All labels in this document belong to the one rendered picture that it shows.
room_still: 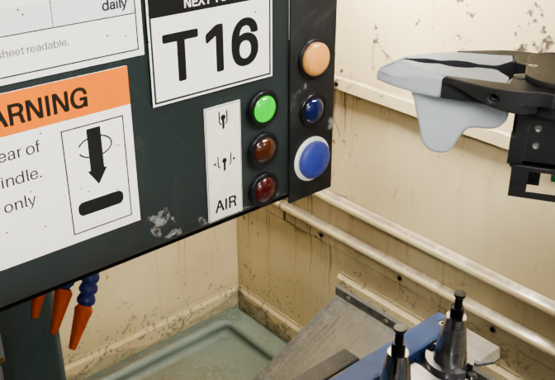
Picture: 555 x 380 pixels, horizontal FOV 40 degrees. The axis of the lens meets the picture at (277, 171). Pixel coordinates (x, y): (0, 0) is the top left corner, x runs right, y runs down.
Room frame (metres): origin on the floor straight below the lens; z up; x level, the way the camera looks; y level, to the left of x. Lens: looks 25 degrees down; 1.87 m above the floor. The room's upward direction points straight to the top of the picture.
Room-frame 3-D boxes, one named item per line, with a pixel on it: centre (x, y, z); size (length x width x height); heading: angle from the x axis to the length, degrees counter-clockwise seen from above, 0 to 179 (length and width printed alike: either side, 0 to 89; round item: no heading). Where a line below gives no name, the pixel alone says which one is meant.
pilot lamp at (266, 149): (0.51, 0.01, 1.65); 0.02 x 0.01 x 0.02; 131
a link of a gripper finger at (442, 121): (0.49, -0.11, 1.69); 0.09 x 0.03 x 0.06; 71
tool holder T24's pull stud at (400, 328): (0.73, -0.14, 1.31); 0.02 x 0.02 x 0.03
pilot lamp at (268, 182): (0.51, 0.01, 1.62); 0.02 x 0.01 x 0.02; 131
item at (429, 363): (0.80, -0.22, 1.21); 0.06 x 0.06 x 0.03
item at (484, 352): (0.83, -0.27, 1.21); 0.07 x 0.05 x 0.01; 41
